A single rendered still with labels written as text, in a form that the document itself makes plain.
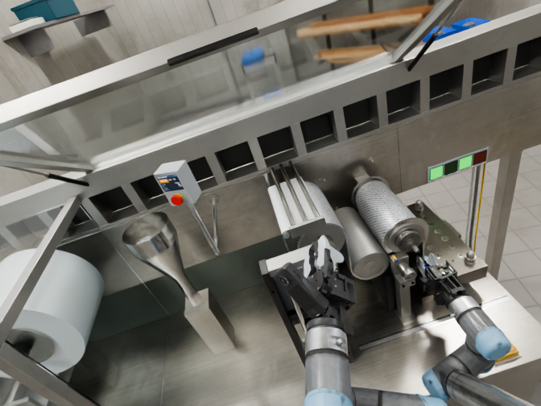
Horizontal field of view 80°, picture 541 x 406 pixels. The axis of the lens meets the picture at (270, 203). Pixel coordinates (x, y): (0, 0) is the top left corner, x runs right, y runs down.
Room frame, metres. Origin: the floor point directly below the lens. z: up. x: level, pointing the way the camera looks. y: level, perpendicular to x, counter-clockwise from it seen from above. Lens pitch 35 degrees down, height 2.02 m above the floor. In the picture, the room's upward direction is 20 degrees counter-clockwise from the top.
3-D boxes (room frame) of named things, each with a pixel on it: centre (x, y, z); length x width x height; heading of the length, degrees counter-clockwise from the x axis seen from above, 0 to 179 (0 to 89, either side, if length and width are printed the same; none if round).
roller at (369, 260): (0.80, -0.24, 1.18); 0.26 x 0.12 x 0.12; 178
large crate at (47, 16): (4.83, 1.67, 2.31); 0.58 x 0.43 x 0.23; 169
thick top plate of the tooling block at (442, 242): (0.83, -0.54, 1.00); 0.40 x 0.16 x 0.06; 178
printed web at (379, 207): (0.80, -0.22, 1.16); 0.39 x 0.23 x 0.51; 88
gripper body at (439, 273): (0.55, -0.41, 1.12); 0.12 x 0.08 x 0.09; 178
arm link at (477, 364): (0.39, -0.39, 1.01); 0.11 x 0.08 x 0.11; 104
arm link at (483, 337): (0.39, -0.41, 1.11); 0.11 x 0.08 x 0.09; 178
